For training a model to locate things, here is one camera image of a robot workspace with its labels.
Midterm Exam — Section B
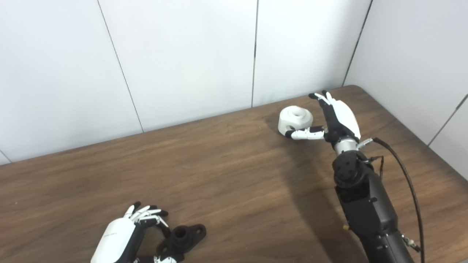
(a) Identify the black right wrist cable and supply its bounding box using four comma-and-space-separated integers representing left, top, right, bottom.
360, 137, 425, 263

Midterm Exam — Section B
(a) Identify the black flanged holder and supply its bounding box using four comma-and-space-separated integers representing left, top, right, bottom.
156, 224, 207, 262

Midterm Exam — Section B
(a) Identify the thin black right arm wire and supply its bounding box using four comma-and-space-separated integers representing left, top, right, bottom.
367, 155, 384, 179

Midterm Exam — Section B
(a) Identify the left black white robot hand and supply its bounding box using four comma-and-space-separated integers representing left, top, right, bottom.
90, 202, 180, 263

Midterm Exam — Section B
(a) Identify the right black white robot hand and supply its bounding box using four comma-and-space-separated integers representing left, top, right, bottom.
285, 90, 362, 157

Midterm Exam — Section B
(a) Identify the round white piece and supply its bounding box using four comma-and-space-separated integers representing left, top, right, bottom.
278, 106, 314, 138

